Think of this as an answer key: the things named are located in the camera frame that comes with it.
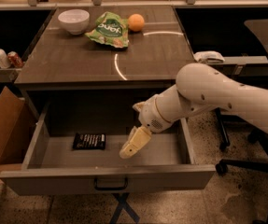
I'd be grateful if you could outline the brown cardboard box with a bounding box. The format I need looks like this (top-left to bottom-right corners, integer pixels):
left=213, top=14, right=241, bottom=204
left=0, top=87, right=36, bottom=183

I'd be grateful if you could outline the white ceramic bowl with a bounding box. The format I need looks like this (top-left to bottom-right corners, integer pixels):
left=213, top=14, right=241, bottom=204
left=58, top=9, right=90, bottom=35

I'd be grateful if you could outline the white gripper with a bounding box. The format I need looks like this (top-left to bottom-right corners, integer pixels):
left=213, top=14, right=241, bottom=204
left=120, top=96, right=167, bottom=159

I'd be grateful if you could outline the black drawer handle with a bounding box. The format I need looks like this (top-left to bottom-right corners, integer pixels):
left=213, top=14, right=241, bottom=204
left=93, top=178, right=128, bottom=191

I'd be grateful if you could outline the grey cabinet with dark top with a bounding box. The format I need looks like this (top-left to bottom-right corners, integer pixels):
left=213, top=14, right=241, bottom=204
left=14, top=5, right=204, bottom=119

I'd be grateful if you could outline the orange fruit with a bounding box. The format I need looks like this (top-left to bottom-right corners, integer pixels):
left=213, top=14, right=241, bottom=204
left=128, top=14, right=145, bottom=32

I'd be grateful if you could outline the black rolling stand base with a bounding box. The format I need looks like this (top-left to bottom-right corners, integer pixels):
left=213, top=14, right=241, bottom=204
left=215, top=108, right=239, bottom=151

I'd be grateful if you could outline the black rxbar chocolate bar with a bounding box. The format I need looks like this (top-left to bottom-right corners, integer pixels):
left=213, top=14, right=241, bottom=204
left=73, top=133, right=106, bottom=150

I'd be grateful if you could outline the white folded cloth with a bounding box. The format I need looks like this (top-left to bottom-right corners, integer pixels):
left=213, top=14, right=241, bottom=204
left=193, top=50, right=225, bottom=63

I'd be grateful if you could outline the red soda can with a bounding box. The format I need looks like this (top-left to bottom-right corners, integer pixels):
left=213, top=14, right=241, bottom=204
left=7, top=51, right=23, bottom=68

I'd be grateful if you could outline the white pump bottle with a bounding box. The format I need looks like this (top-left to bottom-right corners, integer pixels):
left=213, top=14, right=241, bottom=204
left=0, top=49, right=11, bottom=69

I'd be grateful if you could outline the grey open drawer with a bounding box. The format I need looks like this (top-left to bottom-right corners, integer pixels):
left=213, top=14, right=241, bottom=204
left=0, top=90, right=215, bottom=195

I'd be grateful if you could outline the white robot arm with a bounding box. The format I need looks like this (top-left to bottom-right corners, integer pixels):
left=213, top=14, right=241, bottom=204
left=120, top=63, right=268, bottom=159

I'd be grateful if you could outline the green snack bag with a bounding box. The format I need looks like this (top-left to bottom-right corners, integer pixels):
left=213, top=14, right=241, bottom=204
left=85, top=11, right=129, bottom=49

